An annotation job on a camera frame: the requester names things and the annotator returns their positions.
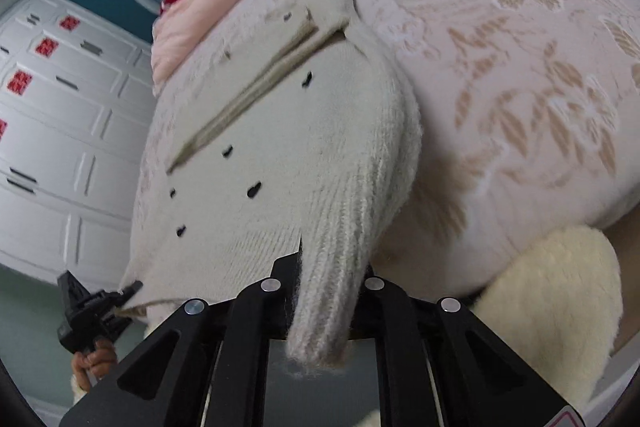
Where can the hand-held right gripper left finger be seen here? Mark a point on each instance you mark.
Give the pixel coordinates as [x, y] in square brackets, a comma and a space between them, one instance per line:
[283, 278]

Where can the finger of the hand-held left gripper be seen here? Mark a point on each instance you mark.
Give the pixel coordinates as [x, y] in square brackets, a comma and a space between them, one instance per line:
[131, 289]
[119, 324]

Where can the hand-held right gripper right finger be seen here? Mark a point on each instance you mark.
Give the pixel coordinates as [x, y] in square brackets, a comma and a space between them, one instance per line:
[381, 303]

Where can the cream knitted cardigan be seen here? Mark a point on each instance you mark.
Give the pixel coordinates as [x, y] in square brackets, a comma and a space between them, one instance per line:
[300, 147]

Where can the person's left forearm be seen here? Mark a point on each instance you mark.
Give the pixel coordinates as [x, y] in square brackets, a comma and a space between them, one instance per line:
[77, 389]

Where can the person's right forearm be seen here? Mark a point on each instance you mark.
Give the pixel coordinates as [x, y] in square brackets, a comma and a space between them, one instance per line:
[550, 307]

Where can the person's left hand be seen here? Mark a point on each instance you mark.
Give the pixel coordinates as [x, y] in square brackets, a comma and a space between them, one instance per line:
[95, 362]

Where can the white wardrobe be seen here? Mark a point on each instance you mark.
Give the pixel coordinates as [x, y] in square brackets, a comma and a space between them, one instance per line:
[65, 147]

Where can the red paper cutout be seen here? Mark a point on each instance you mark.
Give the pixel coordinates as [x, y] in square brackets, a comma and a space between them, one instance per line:
[69, 23]
[20, 82]
[46, 47]
[2, 127]

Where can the floral cream bedspread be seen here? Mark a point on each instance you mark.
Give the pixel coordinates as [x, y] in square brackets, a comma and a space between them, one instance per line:
[500, 57]

